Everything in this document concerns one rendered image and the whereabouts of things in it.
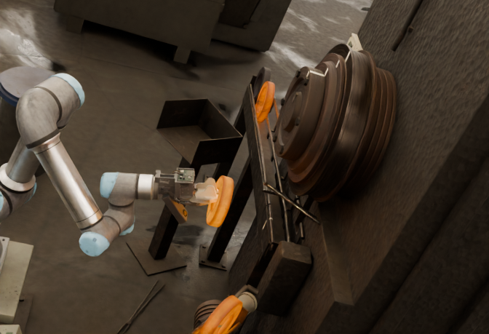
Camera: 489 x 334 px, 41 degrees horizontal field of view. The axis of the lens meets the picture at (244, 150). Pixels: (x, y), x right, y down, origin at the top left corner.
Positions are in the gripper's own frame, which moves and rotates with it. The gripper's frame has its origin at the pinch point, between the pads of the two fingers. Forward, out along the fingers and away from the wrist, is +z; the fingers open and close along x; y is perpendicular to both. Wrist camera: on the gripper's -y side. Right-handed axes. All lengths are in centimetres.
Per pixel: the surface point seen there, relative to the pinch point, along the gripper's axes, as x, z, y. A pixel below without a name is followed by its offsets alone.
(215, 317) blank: -39.8, -0.6, -7.7
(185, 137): 66, -14, -23
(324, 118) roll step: -1.1, 26.4, 29.9
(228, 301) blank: -35.2, 2.8, -6.6
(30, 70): 109, -86, -21
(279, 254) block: -11.8, 17.6, -11.0
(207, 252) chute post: 68, -3, -87
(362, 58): 14, 37, 41
